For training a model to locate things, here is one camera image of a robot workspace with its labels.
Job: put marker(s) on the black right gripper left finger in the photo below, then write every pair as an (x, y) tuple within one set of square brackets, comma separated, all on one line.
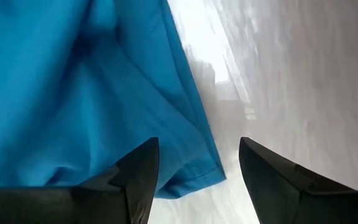
[(89, 202)]

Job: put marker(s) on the teal garment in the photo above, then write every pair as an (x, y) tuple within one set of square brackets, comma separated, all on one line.
[(73, 93)]

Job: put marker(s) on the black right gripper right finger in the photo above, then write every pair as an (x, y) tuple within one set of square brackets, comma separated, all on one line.
[(291, 199)]

